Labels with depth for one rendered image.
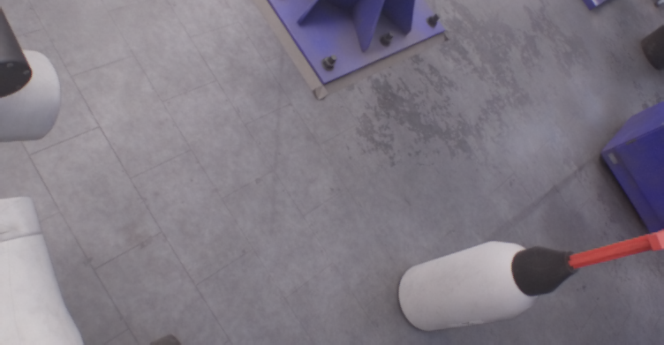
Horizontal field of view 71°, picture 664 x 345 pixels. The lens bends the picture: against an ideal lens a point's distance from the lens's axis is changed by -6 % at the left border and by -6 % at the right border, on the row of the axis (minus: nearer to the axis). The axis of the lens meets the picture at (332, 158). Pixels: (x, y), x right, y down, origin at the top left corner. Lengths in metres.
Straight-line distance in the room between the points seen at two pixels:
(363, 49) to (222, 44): 0.50
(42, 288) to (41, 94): 0.13
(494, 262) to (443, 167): 0.63
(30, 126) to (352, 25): 1.57
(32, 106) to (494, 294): 1.12
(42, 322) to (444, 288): 1.17
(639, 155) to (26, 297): 2.45
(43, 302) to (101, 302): 0.95
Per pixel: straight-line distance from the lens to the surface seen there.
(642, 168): 2.59
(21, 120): 0.37
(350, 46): 1.79
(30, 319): 0.33
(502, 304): 1.31
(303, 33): 1.72
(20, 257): 0.33
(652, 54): 3.74
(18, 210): 0.34
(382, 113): 1.76
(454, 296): 1.37
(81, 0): 1.60
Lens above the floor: 1.26
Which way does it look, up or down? 54 degrees down
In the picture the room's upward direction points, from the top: 52 degrees clockwise
